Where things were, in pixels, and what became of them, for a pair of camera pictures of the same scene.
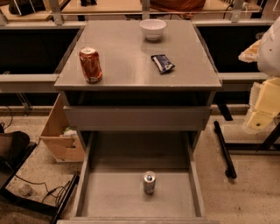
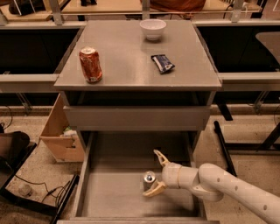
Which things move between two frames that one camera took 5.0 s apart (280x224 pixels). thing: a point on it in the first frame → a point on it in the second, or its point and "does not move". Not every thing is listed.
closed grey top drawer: x=136 y=118 does not move
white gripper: x=270 y=53 → x=170 y=175
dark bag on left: x=12 y=147 does not move
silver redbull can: x=149 y=182 does not move
